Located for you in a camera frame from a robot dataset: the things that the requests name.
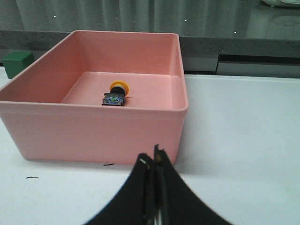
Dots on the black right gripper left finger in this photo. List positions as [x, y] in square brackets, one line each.
[134, 203]

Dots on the white appliance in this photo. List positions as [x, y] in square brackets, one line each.
[283, 3]

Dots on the pink plastic bin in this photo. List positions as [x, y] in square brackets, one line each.
[53, 109]

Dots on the yellow push button switch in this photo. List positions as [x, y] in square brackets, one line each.
[117, 95]

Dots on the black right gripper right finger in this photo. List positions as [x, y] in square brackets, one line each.
[176, 203]

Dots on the green cube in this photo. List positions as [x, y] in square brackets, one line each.
[16, 62]

